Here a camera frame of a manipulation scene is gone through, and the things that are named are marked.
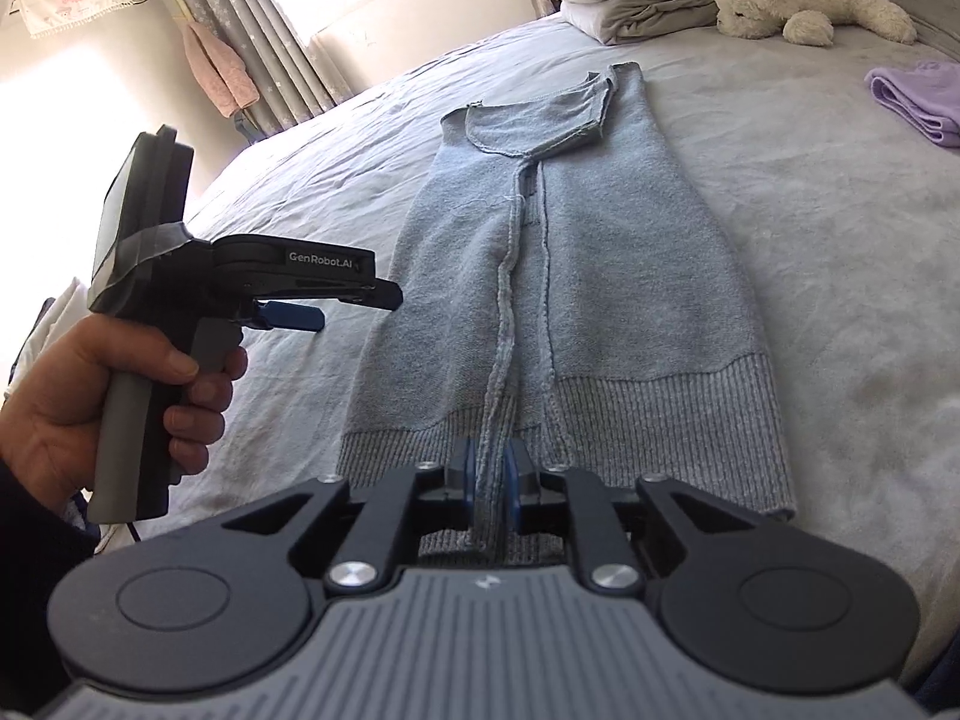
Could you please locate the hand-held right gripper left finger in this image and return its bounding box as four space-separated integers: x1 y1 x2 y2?
221 438 482 593

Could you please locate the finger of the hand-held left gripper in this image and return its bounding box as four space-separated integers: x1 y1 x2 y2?
258 302 326 333
329 277 404 313

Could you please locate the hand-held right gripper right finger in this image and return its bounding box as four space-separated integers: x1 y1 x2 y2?
505 440 745 595

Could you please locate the grey knitted cat-print sweater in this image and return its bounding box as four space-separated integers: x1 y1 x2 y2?
337 61 798 568

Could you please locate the person's left forearm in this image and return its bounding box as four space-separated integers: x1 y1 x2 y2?
0 457 102 586

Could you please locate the person's left hand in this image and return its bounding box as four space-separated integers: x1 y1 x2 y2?
0 307 248 516

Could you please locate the hanging pink garment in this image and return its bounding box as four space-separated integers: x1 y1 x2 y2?
181 18 260 120

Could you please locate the grey star-print curtain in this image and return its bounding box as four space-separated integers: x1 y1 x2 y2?
148 0 355 141

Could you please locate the air conditioner with printed cover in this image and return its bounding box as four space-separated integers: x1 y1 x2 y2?
0 0 137 40

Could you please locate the folded purple cloth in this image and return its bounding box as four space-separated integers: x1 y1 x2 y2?
863 59 960 149

